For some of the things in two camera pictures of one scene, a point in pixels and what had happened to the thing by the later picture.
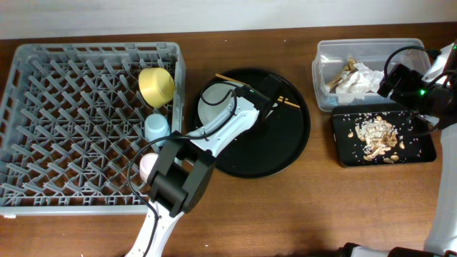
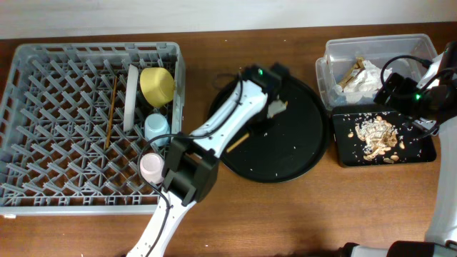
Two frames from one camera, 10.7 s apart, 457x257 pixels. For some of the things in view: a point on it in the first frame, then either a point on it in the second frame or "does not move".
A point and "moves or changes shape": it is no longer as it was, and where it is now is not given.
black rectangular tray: (378, 134) does not move
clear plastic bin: (348, 72) does not move
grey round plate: (213, 101) → (131, 97)
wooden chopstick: (288, 103) moves or changes shape
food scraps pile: (378, 135) does not move
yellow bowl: (156, 86) does not move
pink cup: (146, 164) does not move
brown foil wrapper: (349, 68) → (359, 66)
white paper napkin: (360, 79) moves or changes shape
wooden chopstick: (239, 82) → (111, 113)
